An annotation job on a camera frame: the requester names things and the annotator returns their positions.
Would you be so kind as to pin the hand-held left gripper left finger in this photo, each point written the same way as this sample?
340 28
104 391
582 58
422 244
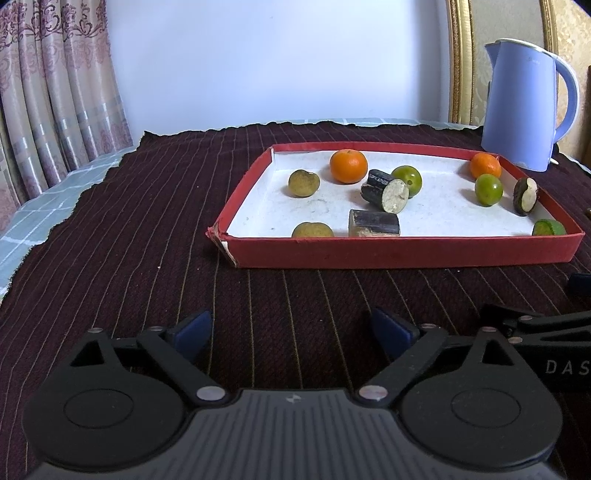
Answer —
191 334

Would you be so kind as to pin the dark sugarcane piece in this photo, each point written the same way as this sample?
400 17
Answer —
385 191
525 197
374 224

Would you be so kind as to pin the orange tangerine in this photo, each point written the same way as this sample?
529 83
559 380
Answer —
485 166
348 166

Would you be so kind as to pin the red cardboard box tray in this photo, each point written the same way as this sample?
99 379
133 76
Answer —
369 251

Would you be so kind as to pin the blue electric kettle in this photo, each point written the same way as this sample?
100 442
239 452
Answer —
517 106

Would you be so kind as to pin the cut green lime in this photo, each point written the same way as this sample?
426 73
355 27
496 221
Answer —
548 228

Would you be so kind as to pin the green plum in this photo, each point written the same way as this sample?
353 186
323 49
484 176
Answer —
408 177
488 190

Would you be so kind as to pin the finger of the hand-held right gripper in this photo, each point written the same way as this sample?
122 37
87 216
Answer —
554 325
581 284

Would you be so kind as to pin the dark striped tablecloth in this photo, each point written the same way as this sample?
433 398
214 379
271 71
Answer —
138 258

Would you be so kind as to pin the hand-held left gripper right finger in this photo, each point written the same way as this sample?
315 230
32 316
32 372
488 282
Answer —
392 332

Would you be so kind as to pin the pink patterned curtain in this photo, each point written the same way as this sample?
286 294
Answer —
51 92

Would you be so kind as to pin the yellowish plum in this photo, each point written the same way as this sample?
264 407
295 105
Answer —
312 230
304 183

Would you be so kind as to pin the gold ornate frame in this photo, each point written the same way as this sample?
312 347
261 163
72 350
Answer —
461 60

